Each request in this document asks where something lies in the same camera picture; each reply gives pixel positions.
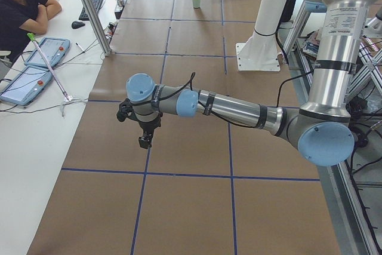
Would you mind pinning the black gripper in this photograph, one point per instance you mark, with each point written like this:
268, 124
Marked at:
148, 125

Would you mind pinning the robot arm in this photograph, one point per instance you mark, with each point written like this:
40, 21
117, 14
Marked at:
318, 129

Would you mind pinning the small metal cup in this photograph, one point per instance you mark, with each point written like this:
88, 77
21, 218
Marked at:
120, 3

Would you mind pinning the green plastic cup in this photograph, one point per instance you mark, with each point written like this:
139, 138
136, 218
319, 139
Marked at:
196, 4

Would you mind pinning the brown paper table cover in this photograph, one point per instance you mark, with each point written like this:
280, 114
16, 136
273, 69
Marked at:
205, 187

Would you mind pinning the blue teach pendant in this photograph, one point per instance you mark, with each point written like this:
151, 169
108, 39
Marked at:
26, 86
53, 48

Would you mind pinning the black computer mouse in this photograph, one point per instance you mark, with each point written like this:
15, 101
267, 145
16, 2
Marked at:
77, 24

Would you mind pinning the metal rod with green tip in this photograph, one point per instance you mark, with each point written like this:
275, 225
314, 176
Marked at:
67, 97

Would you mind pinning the man in black shirt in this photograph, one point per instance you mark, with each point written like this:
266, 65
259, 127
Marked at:
20, 17

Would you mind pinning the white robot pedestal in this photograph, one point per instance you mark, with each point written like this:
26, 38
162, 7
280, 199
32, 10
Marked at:
259, 52

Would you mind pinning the aluminium frame post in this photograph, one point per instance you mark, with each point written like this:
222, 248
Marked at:
98, 27

